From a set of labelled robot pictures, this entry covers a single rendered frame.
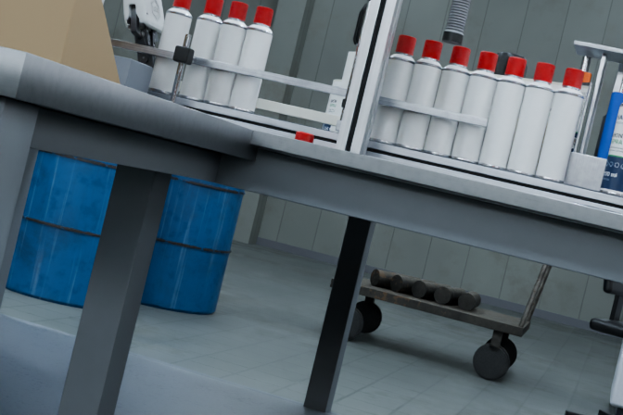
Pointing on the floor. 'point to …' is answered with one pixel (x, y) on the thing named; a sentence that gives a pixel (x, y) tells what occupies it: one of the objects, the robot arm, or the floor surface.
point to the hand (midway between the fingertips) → (146, 57)
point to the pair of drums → (44, 238)
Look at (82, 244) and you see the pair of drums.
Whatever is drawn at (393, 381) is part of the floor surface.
